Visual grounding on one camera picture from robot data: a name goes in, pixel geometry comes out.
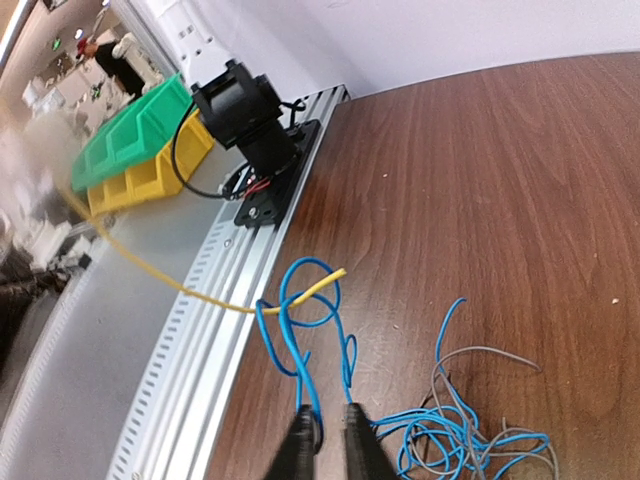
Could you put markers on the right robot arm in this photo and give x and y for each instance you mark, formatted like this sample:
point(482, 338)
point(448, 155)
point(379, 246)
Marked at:
point(242, 110)

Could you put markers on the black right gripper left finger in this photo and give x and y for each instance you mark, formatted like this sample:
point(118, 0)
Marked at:
point(295, 458)

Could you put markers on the green storage bin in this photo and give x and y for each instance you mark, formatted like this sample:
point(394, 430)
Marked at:
point(133, 136)

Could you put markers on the aluminium front rail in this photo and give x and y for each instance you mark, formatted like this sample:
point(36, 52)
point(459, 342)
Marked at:
point(176, 414)

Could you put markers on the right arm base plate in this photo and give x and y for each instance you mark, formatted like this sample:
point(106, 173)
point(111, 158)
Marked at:
point(270, 205)

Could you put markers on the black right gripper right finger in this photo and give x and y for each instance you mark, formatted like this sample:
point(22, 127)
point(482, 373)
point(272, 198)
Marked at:
point(365, 457)

